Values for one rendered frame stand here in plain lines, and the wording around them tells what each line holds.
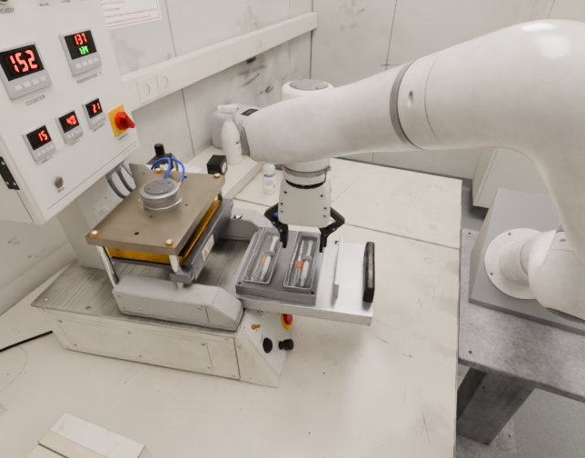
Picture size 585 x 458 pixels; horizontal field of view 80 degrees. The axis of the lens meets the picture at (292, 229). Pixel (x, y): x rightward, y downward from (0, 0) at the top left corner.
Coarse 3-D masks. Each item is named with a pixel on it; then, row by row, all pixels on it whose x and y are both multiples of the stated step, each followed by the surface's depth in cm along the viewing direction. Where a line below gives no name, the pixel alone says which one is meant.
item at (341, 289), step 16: (336, 256) 82; (352, 256) 82; (240, 272) 77; (336, 272) 72; (352, 272) 77; (320, 288) 74; (336, 288) 70; (352, 288) 74; (256, 304) 72; (272, 304) 71; (288, 304) 70; (304, 304) 70; (320, 304) 70; (336, 304) 70; (352, 304) 70; (368, 304) 70; (336, 320) 70; (352, 320) 69; (368, 320) 69
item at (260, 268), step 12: (264, 228) 84; (276, 228) 84; (264, 240) 81; (276, 240) 81; (264, 252) 78; (276, 252) 78; (252, 264) 74; (264, 264) 74; (252, 276) 72; (264, 276) 72
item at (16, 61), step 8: (8, 56) 51; (16, 56) 52; (24, 56) 53; (32, 56) 54; (8, 64) 51; (16, 64) 52; (24, 64) 53; (32, 64) 54; (16, 72) 52; (24, 72) 53
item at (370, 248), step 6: (366, 246) 79; (372, 246) 78; (366, 252) 77; (372, 252) 77; (366, 258) 75; (372, 258) 75; (366, 264) 74; (372, 264) 74; (366, 270) 72; (372, 270) 72; (366, 276) 71; (372, 276) 71; (366, 282) 70; (372, 282) 70; (366, 288) 69; (372, 288) 68; (366, 294) 69; (372, 294) 69; (366, 300) 70; (372, 300) 70
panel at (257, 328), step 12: (252, 312) 76; (252, 324) 75; (264, 324) 80; (276, 324) 85; (288, 324) 90; (252, 336) 74; (264, 336) 78; (276, 336) 83; (288, 336) 89; (264, 348) 77; (276, 348) 82; (264, 360) 77; (276, 360) 81; (276, 372) 79
